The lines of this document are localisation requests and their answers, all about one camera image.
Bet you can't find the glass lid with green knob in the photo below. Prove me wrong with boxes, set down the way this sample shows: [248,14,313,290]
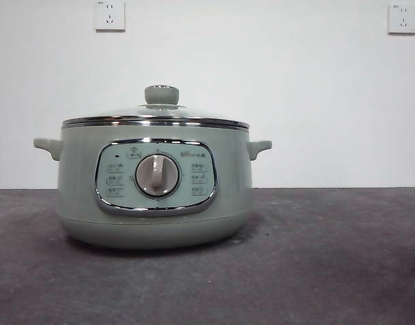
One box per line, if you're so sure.
[62,84,251,130]

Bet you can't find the pale green electric pot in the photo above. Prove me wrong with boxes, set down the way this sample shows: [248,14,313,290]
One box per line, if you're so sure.
[32,116,274,251]

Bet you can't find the white wall socket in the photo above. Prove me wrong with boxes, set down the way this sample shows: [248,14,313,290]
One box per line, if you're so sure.
[387,3,415,36]
[94,0,126,33]

